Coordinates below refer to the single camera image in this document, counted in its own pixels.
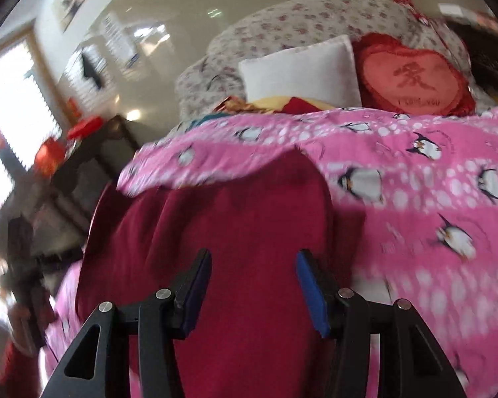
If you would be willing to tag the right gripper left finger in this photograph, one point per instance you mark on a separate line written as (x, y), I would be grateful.
(96, 363)

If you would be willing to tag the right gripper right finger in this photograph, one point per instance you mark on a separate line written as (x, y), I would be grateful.
(411, 361)

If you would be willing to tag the dark red sweater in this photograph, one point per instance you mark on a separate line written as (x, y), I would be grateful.
(254, 337)

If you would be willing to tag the red sleeve left forearm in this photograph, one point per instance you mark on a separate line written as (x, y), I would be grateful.
(20, 376)

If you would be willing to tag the left hand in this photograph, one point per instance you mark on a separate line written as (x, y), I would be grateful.
(19, 315)

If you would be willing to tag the red gift box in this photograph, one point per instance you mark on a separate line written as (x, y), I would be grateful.
(49, 157)

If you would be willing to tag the dark wooden side table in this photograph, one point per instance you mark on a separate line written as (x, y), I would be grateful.
(65, 179)

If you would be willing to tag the red flat box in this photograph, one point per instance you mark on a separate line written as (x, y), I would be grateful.
(85, 127)

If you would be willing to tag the pink penguin blanket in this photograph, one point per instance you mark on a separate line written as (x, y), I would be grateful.
(428, 187)

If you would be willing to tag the dark hanging cloth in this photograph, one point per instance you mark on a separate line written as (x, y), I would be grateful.
(90, 71)

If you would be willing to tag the floral grey quilt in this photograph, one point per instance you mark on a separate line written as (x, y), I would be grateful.
(203, 85)

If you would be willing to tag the red heart cushion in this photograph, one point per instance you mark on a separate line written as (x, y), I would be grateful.
(413, 81)

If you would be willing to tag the yellow red patterned sheet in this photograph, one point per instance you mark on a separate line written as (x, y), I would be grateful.
(234, 105)

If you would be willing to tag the white pillow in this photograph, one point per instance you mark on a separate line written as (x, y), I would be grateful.
(324, 72)

